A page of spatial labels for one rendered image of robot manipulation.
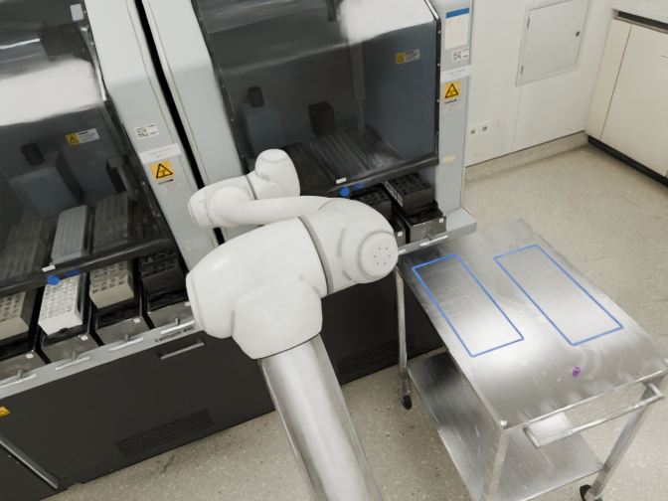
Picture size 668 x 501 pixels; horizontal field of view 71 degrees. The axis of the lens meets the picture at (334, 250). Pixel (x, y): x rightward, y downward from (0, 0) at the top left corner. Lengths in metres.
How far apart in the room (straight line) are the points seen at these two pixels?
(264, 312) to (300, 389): 0.12
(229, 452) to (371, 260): 1.54
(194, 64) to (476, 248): 0.93
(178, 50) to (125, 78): 0.14
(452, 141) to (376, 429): 1.15
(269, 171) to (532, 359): 0.78
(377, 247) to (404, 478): 1.37
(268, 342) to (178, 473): 1.51
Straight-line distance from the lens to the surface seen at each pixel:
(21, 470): 2.08
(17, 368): 1.67
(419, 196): 1.61
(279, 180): 1.21
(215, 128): 1.30
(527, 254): 1.47
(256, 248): 0.67
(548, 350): 1.24
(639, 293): 2.67
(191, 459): 2.14
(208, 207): 1.19
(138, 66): 1.27
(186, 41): 1.29
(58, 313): 1.59
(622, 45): 3.43
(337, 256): 0.67
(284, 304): 0.65
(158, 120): 1.28
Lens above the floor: 1.78
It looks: 41 degrees down
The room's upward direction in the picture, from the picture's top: 9 degrees counter-clockwise
